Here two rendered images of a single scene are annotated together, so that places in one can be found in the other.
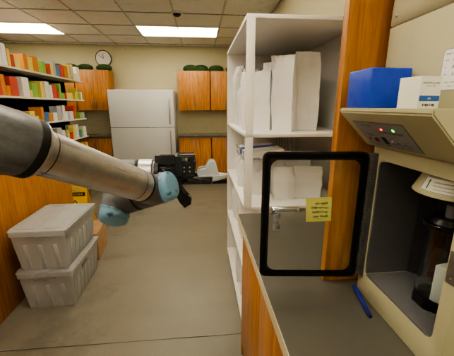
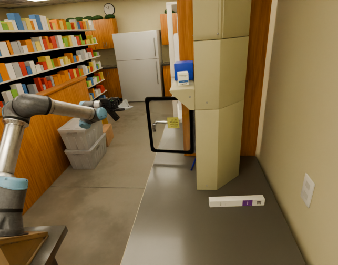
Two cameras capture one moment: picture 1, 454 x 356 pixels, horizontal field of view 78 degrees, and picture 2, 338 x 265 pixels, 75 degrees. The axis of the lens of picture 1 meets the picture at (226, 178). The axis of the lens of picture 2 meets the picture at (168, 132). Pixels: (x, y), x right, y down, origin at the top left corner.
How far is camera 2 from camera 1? 79 cm
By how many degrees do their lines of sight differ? 17
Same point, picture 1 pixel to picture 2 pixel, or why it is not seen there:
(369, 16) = (188, 30)
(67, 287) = (89, 159)
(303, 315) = (163, 167)
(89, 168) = (65, 110)
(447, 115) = (175, 92)
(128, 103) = (126, 42)
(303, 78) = not seen: hidden behind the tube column
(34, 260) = (72, 145)
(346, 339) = (174, 176)
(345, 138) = not seen: hidden behind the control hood
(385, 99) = not seen: hidden behind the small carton
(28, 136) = (44, 104)
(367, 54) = (190, 49)
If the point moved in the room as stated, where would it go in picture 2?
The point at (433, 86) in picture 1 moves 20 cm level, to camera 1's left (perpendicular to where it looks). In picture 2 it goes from (184, 77) to (144, 78)
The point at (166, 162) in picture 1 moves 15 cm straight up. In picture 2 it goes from (105, 102) to (100, 79)
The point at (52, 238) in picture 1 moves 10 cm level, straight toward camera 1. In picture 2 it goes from (79, 133) to (79, 136)
